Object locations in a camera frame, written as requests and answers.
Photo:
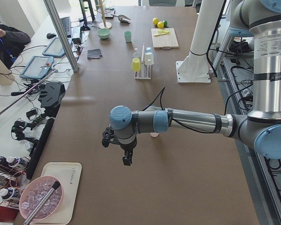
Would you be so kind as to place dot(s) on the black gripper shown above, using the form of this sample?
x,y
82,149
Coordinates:
x,y
126,148

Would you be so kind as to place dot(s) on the pink plastic cup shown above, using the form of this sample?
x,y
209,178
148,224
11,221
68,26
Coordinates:
x,y
154,134

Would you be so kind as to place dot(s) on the green plastic cup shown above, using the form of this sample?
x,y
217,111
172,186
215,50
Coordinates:
x,y
128,36

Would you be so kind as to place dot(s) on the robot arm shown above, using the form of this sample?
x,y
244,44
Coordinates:
x,y
115,85

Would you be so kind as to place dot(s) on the yellow plastic cup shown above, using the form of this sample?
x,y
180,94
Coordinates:
x,y
136,65

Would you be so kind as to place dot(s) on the cream plastic cup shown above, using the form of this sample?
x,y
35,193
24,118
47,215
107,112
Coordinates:
x,y
149,59

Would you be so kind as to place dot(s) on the grey plastic cup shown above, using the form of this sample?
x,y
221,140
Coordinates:
x,y
137,55

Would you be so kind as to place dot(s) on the light blue plastic cup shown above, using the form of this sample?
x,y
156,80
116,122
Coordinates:
x,y
149,50

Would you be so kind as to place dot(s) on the cream plastic tray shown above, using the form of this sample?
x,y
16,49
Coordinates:
x,y
68,174

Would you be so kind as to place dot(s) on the metal rod tool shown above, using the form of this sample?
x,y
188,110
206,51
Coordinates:
x,y
41,203

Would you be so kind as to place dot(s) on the pink bowl with ice cubes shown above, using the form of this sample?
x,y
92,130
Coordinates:
x,y
35,192

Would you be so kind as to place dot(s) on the grey folded cloth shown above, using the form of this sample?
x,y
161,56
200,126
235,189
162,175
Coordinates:
x,y
94,54

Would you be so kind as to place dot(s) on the wooden cutting board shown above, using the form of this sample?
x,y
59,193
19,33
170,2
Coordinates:
x,y
165,41

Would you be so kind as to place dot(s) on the blue teach pendant near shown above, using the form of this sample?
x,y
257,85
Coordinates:
x,y
38,67

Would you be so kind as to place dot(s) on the blue teach pendant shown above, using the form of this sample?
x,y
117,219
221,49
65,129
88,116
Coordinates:
x,y
38,67
54,49

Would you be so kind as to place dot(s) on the green bowl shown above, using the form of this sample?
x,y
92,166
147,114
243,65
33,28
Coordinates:
x,y
103,33

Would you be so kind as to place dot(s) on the blue teach pendant far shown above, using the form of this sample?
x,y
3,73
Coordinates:
x,y
54,49

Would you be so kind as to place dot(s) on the wooden mug tree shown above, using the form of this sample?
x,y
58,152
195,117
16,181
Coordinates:
x,y
104,24

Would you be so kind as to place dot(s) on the yellow lemon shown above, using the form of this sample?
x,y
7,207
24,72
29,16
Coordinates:
x,y
155,21
160,25

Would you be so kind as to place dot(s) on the metal scoop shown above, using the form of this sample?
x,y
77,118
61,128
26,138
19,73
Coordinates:
x,y
122,18

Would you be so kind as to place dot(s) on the black computer mouse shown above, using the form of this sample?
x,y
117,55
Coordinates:
x,y
50,35

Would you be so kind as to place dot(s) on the black keyboard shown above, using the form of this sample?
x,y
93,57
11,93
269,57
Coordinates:
x,y
66,24

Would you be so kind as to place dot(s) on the seated person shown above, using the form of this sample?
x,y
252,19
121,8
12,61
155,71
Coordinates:
x,y
12,43

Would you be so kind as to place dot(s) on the white wire cup holder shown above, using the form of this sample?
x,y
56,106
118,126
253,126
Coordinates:
x,y
146,71

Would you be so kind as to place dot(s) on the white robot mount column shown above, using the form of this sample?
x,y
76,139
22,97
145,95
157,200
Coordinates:
x,y
194,68

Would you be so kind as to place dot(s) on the aluminium frame post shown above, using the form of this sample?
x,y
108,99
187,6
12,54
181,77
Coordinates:
x,y
51,9

